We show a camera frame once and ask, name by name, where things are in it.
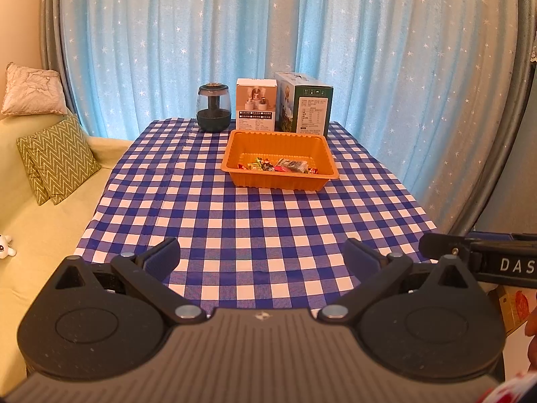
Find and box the white humidifier box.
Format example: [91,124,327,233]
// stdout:
[235,78,278,132]

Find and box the green zigzag cushion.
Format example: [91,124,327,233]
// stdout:
[25,151,53,206]
[17,113,102,199]

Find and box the pale yellow sofa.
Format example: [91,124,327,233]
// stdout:
[0,107,135,389]

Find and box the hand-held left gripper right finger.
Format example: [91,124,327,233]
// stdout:
[318,238,477,325]

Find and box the person's right hand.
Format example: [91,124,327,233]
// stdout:
[524,308,537,366]

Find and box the cardboard box with orange print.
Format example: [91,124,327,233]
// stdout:
[488,283,531,337]

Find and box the red white patterned clothing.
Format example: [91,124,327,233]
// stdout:
[478,370,537,403]

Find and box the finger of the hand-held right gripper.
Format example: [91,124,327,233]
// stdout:
[418,232,477,262]

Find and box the green carton box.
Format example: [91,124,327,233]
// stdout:
[274,71,334,137]

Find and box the blue starry curtain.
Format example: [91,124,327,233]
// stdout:
[54,0,523,196]

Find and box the beige cushion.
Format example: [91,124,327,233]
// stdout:
[1,62,68,117]

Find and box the grey curtain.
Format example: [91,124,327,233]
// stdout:
[39,0,87,116]
[436,0,537,238]

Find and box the dark green humidifier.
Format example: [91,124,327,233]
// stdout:
[196,83,232,132]

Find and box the blue white checked tablecloth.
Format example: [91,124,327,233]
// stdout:
[73,118,439,317]

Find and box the orange plastic tray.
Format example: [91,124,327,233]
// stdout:
[221,129,340,191]

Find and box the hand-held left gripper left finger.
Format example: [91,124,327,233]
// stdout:
[54,237,207,325]

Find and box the white plush toy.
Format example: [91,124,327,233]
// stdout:
[0,234,17,262]

